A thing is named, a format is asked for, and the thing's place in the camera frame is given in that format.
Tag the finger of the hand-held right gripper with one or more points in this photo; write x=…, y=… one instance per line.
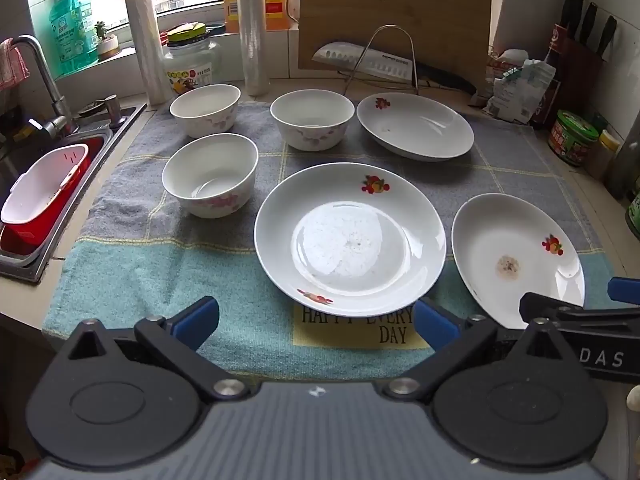
x=550, y=305
x=624, y=291

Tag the green dish soap bottle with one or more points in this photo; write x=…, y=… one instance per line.
x=70, y=35

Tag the red basin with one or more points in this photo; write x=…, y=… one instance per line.
x=55, y=227

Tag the green container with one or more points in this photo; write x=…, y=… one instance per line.
x=634, y=217

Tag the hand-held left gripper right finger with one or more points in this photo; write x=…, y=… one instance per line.
x=435, y=322

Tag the white printed bag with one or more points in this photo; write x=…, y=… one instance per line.
x=520, y=97

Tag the bamboo cutting board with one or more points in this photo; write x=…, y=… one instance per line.
x=390, y=0

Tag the white colander basket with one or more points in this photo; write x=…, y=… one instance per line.
x=45, y=185

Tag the tall plastic wrap roll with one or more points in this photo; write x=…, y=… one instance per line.
x=252, y=25

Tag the white floral bowl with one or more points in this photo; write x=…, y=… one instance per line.
x=205, y=107
x=210, y=170
x=312, y=110

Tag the green-lid jar with red label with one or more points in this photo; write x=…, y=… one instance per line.
x=572, y=140

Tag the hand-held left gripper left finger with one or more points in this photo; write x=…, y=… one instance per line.
x=197, y=317

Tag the glass jar with yellow-green lid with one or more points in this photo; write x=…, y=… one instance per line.
x=192, y=67

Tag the steel sink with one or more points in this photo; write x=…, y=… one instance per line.
x=25, y=267

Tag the dark sauce bottle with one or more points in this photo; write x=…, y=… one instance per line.
x=550, y=100

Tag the yellow-cap spice bottle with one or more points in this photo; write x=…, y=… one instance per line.
x=605, y=155

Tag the white fruit-print plate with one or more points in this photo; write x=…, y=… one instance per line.
x=425, y=130
x=505, y=240
x=350, y=240

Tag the small potted plant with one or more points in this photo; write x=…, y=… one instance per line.
x=107, y=45

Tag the grey and teal dish towel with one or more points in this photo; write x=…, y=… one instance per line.
x=150, y=260

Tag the brown knife block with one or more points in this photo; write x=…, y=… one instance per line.
x=587, y=80

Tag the short plastic wrap roll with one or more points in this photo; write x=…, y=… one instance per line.
x=147, y=50

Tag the metal sink soap dispenser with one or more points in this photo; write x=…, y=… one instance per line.
x=114, y=110

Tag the red and white bag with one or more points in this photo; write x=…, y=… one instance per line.
x=510, y=57

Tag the metal faucet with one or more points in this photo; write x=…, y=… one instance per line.
x=45, y=70

